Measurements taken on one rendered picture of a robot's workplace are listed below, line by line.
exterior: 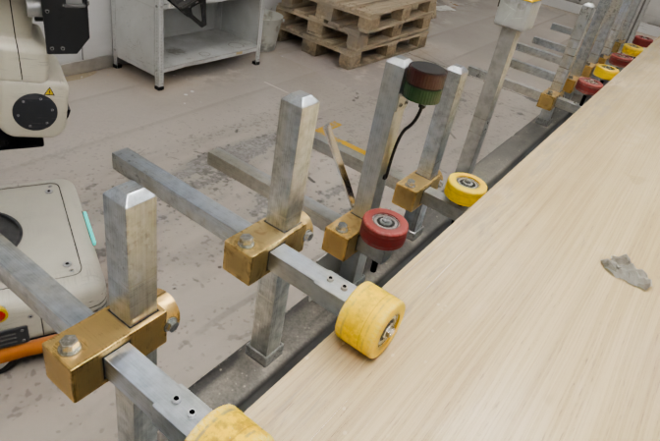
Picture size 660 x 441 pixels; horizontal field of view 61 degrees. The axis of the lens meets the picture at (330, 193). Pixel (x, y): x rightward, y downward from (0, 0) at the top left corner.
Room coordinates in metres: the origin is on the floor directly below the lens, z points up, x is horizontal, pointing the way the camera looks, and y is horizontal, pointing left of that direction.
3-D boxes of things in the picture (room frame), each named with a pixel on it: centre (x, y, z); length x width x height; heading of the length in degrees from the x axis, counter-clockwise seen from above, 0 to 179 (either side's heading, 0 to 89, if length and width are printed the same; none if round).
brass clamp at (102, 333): (0.41, 0.20, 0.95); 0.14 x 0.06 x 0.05; 149
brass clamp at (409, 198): (1.06, -0.19, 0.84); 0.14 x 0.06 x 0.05; 149
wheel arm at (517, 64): (2.16, -0.73, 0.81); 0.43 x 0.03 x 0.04; 59
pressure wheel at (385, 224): (0.79, -0.10, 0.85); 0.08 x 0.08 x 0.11
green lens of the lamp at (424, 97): (0.84, -0.11, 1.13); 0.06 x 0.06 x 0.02
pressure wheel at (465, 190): (0.99, -0.27, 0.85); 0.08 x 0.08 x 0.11
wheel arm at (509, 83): (1.95, -0.61, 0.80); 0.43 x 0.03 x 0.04; 59
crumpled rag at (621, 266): (0.78, -0.52, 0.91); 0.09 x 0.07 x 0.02; 26
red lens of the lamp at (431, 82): (0.84, -0.11, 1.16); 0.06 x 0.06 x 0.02
